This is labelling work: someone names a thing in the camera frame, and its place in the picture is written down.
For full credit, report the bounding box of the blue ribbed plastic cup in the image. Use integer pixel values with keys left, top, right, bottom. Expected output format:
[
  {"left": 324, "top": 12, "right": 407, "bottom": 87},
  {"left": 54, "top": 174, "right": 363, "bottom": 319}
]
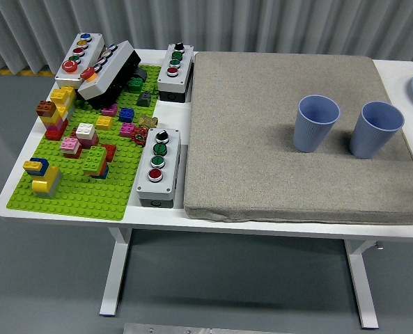
[
  {"left": 348, "top": 101, "right": 405, "bottom": 160},
  {"left": 293, "top": 94, "right": 341, "bottom": 153}
]

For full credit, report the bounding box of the grey-brown cushion mat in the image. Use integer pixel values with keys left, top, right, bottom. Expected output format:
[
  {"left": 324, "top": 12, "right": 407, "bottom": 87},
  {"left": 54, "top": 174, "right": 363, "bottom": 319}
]
[{"left": 183, "top": 51, "right": 413, "bottom": 224}]

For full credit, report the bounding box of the grey four-button control box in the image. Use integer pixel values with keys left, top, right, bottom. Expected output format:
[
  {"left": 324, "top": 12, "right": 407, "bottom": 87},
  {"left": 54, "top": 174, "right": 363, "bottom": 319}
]
[
  {"left": 156, "top": 42, "right": 195, "bottom": 104},
  {"left": 136, "top": 127, "right": 182, "bottom": 209}
]

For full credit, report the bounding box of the brass valve with red handwheel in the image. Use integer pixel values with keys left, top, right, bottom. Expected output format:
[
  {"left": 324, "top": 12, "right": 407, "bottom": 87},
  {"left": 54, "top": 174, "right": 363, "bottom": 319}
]
[{"left": 130, "top": 114, "right": 159, "bottom": 148}]

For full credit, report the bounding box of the grey sloped toy brick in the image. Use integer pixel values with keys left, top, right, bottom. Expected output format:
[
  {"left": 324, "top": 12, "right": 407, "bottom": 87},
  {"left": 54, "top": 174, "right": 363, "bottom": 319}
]
[{"left": 137, "top": 90, "right": 153, "bottom": 108}]

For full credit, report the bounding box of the red toy brick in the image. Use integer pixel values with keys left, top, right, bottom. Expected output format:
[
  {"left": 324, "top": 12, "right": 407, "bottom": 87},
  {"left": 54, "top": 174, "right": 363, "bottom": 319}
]
[{"left": 101, "top": 143, "right": 117, "bottom": 163}]

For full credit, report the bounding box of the green orange blue brick stack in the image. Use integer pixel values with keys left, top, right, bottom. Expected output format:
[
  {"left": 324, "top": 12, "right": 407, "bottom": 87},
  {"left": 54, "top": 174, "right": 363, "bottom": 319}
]
[{"left": 82, "top": 145, "right": 109, "bottom": 180}]

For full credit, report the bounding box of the yellow toy brick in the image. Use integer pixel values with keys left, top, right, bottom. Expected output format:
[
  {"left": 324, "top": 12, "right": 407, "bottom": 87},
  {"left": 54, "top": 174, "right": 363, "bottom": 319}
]
[{"left": 95, "top": 115, "right": 114, "bottom": 132}]

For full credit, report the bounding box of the white and pink brick stack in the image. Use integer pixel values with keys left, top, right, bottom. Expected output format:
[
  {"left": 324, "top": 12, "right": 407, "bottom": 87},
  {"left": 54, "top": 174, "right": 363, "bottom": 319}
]
[{"left": 75, "top": 122, "right": 100, "bottom": 150}]

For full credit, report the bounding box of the green studded baseplate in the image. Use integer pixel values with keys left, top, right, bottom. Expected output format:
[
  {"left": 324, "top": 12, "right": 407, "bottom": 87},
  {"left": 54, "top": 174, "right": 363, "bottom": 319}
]
[{"left": 6, "top": 64, "right": 162, "bottom": 222}]

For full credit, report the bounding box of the pink white red brick stack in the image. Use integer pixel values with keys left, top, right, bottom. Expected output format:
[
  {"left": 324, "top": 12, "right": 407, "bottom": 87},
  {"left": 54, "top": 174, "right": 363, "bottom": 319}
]
[{"left": 60, "top": 136, "right": 83, "bottom": 159}]

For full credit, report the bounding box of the tilted five-button control box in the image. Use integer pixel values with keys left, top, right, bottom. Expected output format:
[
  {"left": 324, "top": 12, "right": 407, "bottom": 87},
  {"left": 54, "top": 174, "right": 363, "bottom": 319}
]
[{"left": 77, "top": 40, "right": 141, "bottom": 111}]

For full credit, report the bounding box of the white table leg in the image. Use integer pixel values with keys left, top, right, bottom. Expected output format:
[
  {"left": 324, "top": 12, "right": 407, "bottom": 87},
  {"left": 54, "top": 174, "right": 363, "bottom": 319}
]
[
  {"left": 99, "top": 228, "right": 132, "bottom": 317},
  {"left": 343, "top": 239, "right": 380, "bottom": 330}
]

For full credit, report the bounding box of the grey pleated curtain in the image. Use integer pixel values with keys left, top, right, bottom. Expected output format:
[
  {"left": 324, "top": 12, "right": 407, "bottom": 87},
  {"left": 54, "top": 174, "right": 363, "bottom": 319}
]
[{"left": 0, "top": 0, "right": 413, "bottom": 76}]

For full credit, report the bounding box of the yellow and grey brick stack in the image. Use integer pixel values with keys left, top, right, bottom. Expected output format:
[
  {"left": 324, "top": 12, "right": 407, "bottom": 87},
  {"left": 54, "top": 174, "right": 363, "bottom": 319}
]
[{"left": 31, "top": 165, "right": 61, "bottom": 198}]

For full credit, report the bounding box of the yellow pink white brick stack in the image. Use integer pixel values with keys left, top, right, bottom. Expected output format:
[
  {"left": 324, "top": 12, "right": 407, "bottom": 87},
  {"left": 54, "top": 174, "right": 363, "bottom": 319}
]
[{"left": 50, "top": 86, "right": 77, "bottom": 116}]

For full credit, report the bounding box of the brown yellow red brick stack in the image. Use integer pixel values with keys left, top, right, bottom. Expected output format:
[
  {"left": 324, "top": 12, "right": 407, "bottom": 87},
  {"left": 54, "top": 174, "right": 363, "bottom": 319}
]
[{"left": 36, "top": 100, "right": 70, "bottom": 141}]

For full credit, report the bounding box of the flat five-button control box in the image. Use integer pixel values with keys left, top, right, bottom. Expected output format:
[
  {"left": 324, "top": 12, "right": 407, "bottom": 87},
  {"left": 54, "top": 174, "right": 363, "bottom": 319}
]
[{"left": 54, "top": 33, "right": 105, "bottom": 90}]

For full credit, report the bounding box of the blue and yellow brick stack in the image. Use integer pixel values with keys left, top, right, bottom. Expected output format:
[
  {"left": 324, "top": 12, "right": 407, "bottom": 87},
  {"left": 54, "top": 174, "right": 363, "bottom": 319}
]
[{"left": 22, "top": 157, "right": 49, "bottom": 177}]

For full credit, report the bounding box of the yellow black floor tape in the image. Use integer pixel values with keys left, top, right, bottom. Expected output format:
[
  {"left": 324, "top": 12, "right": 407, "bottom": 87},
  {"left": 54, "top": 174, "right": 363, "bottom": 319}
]
[{"left": 0, "top": 67, "right": 59, "bottom": 77}]

